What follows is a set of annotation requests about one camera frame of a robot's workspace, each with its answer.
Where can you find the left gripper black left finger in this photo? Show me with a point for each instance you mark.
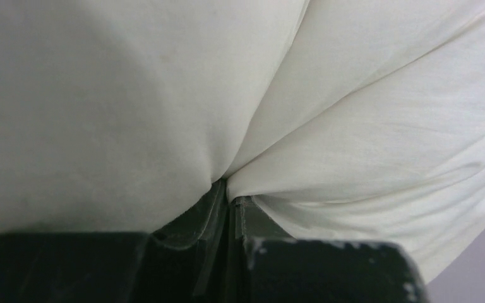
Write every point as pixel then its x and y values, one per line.
pixel 181 262

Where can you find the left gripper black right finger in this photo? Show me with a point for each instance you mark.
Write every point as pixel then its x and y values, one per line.
pixel 268 265

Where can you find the white pillow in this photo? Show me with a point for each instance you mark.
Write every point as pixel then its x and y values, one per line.
pixel 340 119

